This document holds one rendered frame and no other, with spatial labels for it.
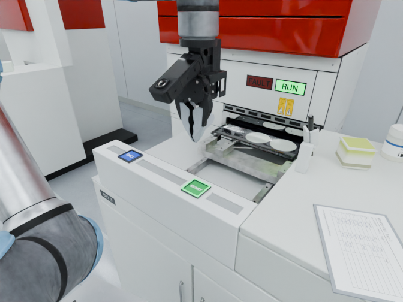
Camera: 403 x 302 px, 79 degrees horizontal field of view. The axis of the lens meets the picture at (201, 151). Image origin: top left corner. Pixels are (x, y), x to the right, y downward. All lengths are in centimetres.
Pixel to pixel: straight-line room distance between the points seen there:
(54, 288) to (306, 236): 43
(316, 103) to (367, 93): 151
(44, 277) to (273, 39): 91
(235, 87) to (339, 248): 80
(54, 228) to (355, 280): 49
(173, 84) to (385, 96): 221
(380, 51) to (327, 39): 155
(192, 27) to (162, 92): 12
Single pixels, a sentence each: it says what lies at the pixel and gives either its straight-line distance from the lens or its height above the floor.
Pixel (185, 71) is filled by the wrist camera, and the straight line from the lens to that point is 45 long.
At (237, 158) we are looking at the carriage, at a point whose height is 88.
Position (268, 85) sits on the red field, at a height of 109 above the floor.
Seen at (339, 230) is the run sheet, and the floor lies 97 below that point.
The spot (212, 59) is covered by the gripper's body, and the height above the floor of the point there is 127.
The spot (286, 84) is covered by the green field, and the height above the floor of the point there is 111.
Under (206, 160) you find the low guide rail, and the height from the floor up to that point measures 85.
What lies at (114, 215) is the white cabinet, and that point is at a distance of 98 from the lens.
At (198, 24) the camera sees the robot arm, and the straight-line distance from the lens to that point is 46.
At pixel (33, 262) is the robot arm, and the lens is 41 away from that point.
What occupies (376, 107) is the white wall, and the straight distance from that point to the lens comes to 253.
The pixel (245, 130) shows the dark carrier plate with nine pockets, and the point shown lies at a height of 90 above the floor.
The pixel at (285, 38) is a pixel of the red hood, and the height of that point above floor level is 127.
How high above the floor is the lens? 135
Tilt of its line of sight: 29 degrees down
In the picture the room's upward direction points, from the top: straight up
